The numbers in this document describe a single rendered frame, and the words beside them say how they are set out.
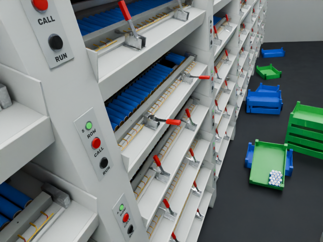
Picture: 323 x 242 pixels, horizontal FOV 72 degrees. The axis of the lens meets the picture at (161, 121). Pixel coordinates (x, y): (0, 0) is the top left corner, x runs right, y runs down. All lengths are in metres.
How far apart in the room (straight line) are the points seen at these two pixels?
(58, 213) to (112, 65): 0.27
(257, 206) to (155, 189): 1.00
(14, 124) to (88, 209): 0.20
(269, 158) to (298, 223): 0.44
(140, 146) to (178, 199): 0.42
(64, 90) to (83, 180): 0.14
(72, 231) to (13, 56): 0.27
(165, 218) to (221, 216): 0.70
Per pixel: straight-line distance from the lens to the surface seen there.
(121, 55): 0.45
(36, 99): 0.30
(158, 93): 0.64
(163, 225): 0.84
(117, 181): 0.44
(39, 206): 0.42
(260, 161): 1.73
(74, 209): 0.43
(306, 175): 1.82
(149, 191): 0.67
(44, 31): 0.30
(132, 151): 0.50
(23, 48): 0.29
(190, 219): 1.08
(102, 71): 0.39
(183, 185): 0.93
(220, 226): 1.47
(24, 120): 0.31
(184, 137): 0.83
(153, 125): 0.55
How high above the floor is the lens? 1.26
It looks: 33 degrees down
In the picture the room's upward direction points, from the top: 10 degrees counter-clockwise
